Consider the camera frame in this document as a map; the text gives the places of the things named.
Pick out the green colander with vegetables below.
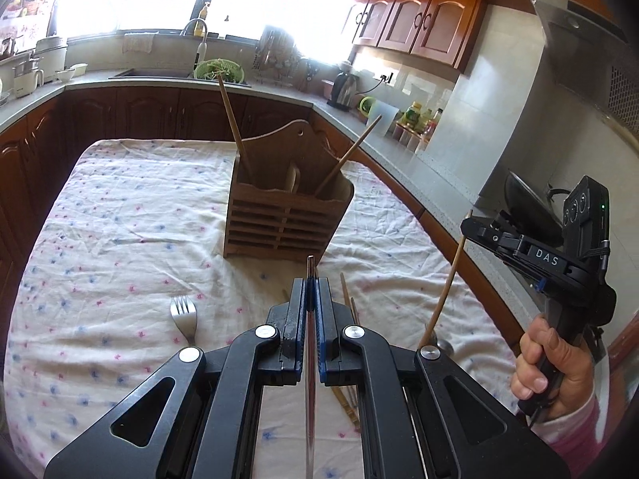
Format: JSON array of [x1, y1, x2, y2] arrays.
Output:
[[194, 58, 247, 84]]

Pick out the wooden base cabinets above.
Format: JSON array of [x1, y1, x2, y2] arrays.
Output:
[[0, 85, 530, 342]]

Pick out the person's right forearm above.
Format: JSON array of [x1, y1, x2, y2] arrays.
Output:
[[529, 388, 617, 479]]

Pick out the steel range hood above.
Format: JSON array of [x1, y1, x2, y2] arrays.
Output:
[[529, 0, 639, 138]]

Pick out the kitchen sink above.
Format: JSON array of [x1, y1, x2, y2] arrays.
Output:
[[109, 65, 200, 81]]

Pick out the steel steamer pot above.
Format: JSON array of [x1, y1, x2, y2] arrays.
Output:
[[32, 35, 69, 71]]

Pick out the metal fork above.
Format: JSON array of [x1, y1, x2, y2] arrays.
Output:
[[170, 295, 199, 347]]

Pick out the black wok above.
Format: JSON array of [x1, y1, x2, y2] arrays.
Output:
[[503, 170, 572, 246]]

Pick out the small white electric cooker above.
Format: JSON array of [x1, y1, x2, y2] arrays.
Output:
[[12, 57, 47, 99]]

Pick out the wooden wall cabinets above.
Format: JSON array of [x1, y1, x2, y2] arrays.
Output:
[[348, 0, 602, 69]]

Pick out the row of condiment bottles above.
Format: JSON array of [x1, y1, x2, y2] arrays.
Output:
[[397, 101, 444, 153]]

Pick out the white plastic pitcher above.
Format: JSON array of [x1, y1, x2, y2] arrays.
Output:
[[367, 100, 401, 139]]

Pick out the grey kitchen countertop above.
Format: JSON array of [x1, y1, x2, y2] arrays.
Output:
[[0, 62, 565, 320]]

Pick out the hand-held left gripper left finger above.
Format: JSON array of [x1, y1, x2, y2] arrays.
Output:
[[44, 277, 308, 479]]

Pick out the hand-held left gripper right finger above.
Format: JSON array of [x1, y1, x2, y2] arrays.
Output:
[[312, 278, 571, 479]]

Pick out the dish drying rack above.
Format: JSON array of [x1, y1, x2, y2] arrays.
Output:
[[252, 27, 306, 89]]

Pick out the steel electric kettle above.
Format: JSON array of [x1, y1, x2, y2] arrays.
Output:
[[327, 60, 358, 111]]

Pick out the white dotted tablecloth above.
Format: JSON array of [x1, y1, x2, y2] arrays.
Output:
[[2, 137, 525, 479]]

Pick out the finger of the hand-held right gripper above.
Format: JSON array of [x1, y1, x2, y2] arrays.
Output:
[[461, 214, 522, 261]]

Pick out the metal faucet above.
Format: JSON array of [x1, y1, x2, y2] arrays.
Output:
[[180, 17, 209, 68]]

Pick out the wooden utensil holder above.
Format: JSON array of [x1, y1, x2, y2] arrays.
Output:
[[223, 120, 355, 263]]

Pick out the person's right hand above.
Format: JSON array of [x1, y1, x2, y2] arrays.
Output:
[[510, 314, 596, 420]]

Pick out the white hanging towel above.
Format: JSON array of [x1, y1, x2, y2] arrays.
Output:
[[122, 32, 153, 55]]

